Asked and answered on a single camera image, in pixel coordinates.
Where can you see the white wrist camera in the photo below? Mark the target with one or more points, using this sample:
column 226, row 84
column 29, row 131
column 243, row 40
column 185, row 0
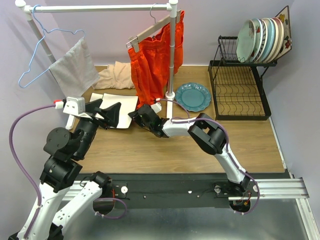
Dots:
column 74, row 105
column 156, row 107

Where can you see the white square plate black rim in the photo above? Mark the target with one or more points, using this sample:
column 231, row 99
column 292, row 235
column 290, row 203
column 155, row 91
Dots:
column 95, row 96

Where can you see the wooden clip hanger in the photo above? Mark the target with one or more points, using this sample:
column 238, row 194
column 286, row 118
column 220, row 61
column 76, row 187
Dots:
column 172, row 19

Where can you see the cream round plate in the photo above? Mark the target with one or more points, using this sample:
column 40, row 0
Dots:
column 275, row 42

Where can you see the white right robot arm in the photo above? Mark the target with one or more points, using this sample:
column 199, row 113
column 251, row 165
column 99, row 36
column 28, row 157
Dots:
column 209, row 135

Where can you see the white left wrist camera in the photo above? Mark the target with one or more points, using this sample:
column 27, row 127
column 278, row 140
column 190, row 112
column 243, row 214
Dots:
column 74, row 105

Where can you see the orange shorts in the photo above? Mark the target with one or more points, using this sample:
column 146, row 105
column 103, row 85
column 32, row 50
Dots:
column 150, row 66

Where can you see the pink round plate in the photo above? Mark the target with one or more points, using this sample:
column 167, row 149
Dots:
column 281, row 32

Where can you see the grey towel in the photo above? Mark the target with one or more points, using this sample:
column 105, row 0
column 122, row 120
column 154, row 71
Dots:
column 75, row 72

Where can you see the black wire dish rack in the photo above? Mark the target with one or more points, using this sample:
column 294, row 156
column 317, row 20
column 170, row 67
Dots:
column 237, row 88

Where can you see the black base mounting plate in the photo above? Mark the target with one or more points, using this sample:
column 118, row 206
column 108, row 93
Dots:
column 173, row 190

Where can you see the blue striped round plate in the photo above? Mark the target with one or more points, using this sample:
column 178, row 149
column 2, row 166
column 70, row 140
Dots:
column 261, row 39

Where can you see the flower pattern square plate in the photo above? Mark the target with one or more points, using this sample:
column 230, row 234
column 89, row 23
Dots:
column 286, row 42

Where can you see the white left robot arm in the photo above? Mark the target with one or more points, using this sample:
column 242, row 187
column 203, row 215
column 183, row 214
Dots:
column 65, row 148

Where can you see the white clothes rack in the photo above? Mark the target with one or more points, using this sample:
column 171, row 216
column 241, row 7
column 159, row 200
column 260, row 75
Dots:
column 30, row 10

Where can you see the aluminium rail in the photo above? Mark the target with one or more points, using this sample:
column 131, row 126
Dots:
column 289, row 188

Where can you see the floral round plate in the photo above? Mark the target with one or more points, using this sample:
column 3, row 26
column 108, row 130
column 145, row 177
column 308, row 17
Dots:
column 248, row 41

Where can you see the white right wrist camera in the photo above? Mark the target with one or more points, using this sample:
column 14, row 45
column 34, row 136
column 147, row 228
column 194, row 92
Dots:
column 156, row 107

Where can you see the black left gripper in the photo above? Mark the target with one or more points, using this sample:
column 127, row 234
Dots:
column 111, row 114

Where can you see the beige cloth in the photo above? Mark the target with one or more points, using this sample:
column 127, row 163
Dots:
column 115, row 76

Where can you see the teal scalloped ceramic plate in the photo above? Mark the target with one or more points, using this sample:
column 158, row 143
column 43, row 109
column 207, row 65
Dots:
column 194, row 97

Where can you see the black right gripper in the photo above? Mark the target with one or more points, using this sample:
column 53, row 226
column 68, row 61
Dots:
column 134, row 115

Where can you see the light blue round plate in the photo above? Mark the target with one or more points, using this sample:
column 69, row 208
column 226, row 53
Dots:
column 270, row 27

